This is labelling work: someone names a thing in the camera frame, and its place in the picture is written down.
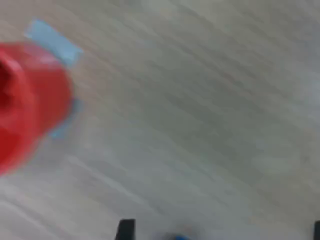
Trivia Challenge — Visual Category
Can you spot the red plastic cup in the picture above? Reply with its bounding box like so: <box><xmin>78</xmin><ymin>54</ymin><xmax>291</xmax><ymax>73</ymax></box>
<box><xmin>0</xmin><ymin>41</ymin><xmax>75</xmax><ymax>176</ymax></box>

